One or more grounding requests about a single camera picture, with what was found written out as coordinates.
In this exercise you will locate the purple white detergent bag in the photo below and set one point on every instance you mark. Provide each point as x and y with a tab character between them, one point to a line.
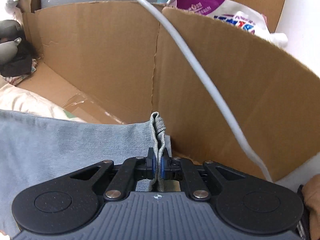
225	12

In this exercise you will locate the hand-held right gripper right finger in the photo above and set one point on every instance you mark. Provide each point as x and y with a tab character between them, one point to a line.
162	166

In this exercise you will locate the blue denim pants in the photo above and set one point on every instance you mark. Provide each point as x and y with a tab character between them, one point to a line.
62	150

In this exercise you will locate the brown cardboard box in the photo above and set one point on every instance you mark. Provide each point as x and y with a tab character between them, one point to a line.
225	85

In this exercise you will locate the grey neck pillow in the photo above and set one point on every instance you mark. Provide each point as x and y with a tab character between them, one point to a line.
7	47

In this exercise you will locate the black garment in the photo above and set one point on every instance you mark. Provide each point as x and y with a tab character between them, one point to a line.
21	63

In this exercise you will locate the cream bear-print bedsheet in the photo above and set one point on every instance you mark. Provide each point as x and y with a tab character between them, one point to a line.
27	100

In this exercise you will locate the brown folded garment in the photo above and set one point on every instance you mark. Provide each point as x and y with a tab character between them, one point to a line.
312	200

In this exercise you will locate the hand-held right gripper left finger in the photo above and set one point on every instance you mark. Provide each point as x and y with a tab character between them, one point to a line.
151	165

